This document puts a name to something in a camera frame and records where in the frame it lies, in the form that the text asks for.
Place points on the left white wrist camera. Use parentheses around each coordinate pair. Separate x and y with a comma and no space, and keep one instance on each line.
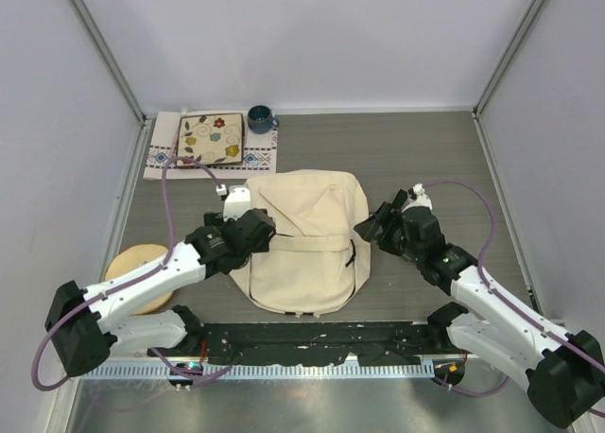
(236,200)

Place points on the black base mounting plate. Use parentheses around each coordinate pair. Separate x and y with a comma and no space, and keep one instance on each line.
(316,344)

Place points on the dark blue ceramic mug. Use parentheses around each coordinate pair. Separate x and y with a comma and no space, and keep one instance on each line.
(261,119)

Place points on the round wooden bird coaster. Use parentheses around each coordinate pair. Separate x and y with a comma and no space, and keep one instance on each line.
(132,258)

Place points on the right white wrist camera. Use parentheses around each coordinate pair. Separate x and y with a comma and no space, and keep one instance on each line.
(417,197)

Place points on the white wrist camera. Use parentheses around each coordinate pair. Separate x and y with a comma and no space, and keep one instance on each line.
(417,197)
(236,200)

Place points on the white patterned placemat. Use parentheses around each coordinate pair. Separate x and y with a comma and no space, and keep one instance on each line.
(259,155)

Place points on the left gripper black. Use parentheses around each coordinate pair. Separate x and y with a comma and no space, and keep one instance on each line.
(216,219)

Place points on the floral square ceramic plate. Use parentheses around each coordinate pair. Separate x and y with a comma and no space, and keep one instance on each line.
(212,139)

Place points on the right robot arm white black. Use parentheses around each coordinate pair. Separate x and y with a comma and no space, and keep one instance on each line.
(561,373)

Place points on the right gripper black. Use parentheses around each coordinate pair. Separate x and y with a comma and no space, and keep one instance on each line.
(388,213)

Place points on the slotted grey cable duct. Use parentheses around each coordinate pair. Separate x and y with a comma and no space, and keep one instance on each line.
(350,369)

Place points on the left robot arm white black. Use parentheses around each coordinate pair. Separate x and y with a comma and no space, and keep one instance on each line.
(88,325)

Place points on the cream canvas backpack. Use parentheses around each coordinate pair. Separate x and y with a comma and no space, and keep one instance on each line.
(316,262)

